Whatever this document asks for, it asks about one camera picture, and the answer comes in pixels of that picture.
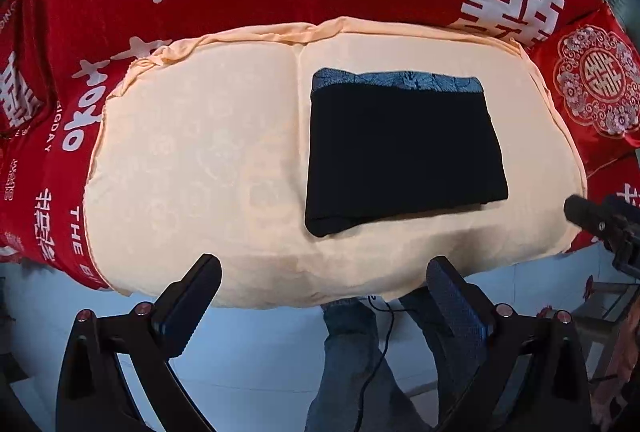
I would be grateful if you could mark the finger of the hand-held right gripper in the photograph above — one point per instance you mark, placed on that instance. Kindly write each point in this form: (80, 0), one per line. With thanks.
(582, 211)

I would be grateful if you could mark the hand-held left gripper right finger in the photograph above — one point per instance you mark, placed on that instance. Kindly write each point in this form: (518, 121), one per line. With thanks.
(452, 297)

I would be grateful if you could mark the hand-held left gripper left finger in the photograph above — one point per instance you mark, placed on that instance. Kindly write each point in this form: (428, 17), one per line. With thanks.
(192, 297)

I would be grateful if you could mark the black pants with patterned waistband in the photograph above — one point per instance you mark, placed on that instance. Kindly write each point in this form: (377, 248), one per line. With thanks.
(400, 147)

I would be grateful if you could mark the person's left leg in jeans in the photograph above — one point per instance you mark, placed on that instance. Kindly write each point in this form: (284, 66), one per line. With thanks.
(350, 362)

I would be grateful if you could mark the red embroidered pillow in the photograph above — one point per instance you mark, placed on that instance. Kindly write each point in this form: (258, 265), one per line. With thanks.
(592, 82)

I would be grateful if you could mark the cream blanket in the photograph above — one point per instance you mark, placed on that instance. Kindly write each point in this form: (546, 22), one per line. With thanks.
(200, 162)

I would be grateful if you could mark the metal frame furniture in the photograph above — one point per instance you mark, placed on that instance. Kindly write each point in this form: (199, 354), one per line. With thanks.
(607, 312)

